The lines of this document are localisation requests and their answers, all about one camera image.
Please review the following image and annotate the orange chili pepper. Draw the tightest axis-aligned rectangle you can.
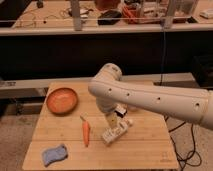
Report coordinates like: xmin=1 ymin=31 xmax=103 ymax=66
xmin=80 ymin=116 xmax=90 ymax=147

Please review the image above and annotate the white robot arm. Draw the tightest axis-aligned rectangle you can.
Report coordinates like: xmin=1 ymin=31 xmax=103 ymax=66
xmin=88 ymin=63 xmax=213 ymax=130

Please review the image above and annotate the black rectangular box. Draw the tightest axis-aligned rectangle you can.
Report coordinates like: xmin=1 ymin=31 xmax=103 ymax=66
xmin=115 ymin=104 xmax=127 ymax=118

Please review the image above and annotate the white plastic bottle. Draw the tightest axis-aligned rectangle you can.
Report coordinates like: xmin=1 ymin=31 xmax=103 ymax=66
xmin=101 ymin=119 xmax=133 ymax=146

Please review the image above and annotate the orange wooden bowl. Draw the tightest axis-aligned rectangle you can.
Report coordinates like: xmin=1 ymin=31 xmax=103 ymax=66
xmin=46 ymin=87 xmax=78 ymax=115

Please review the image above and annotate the blue sponge cloth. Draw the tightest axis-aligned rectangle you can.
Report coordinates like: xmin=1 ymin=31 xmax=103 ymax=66
xmin=42 ymin=144 xmax=68 ymax=167

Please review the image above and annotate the black device on bench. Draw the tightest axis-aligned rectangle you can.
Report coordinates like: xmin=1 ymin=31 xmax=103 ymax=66
xmin=97 ymin=10 xmax=122 ymax=25

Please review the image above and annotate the black power cable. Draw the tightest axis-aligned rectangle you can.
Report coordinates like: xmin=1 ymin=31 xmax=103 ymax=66
xmin=164 ymin=114 xmax=203 ymax=171

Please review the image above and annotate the black hanging cable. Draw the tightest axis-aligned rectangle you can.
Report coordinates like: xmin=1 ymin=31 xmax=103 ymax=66
xmin=158 ymin=27 xmax=167 ymax=86

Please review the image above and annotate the metal frame post right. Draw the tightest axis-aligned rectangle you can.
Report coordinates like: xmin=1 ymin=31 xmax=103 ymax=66
xmin=163 ymin=0 xmax=177 ymax=29

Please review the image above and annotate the metal frame post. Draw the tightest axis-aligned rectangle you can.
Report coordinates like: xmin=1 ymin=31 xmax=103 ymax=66
xmin=70 ymin=0 xmax=82 ymax=31
xmin=163 ymin=0 xmax=177 ymax=29

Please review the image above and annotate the metal frame post left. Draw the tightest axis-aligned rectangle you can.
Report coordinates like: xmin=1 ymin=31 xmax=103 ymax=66
xmin=70 ymin=0 xmax=82 ymax=31

